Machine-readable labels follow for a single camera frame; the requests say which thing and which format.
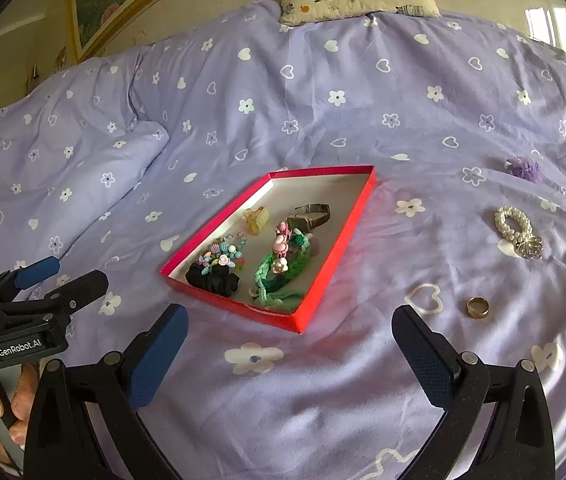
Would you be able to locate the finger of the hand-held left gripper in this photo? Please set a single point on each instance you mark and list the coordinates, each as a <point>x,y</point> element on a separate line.
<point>38,270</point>
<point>80,287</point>

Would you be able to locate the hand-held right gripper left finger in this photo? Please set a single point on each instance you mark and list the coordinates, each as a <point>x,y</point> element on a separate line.
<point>158,355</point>

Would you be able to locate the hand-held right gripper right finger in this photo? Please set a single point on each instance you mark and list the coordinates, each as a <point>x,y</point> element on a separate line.
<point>425,360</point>

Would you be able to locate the black scrunchie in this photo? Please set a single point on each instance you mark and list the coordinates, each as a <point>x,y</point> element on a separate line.
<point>210,280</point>

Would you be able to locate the red cardboard box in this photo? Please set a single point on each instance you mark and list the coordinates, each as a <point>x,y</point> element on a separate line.
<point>243,310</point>

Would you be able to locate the green braided hair band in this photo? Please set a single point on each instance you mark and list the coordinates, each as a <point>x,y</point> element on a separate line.
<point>268,285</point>

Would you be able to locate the pink flower hair clip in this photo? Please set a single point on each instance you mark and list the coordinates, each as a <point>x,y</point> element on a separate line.
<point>280,245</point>

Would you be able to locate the yellow hair claw clip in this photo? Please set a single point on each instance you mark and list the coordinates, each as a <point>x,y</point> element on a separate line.
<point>255,220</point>

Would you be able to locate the gold wristwatch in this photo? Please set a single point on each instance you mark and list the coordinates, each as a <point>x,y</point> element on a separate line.
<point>313,215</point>

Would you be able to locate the folded purple floral quilt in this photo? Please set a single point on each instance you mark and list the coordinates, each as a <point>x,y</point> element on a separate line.
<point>63,160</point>

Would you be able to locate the purple floral bedsheet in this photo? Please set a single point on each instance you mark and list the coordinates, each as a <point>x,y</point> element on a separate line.
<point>363,110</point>

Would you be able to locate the window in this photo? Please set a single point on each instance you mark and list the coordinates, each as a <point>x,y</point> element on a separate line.
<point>555,30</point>

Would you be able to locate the framed wall picture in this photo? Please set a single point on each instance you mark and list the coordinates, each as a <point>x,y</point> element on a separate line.
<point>113,0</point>

